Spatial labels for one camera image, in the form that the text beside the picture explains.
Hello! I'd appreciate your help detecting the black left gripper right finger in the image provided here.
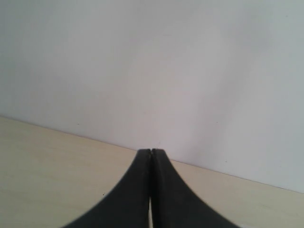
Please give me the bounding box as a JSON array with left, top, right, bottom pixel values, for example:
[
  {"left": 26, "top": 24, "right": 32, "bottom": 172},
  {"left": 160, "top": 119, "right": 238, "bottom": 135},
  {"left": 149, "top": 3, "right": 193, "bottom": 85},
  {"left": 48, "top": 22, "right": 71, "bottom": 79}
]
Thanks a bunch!
[{"left": 151, "top": 149, "right": 237, "bottom": 228}]

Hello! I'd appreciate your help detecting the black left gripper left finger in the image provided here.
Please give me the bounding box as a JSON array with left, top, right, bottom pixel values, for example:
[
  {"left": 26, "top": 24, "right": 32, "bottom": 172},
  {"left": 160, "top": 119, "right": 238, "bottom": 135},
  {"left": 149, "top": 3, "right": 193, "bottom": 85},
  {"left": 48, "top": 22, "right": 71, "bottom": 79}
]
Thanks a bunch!
[{"left": 65, "top": 149, "right": 151, "bottom": 228}]

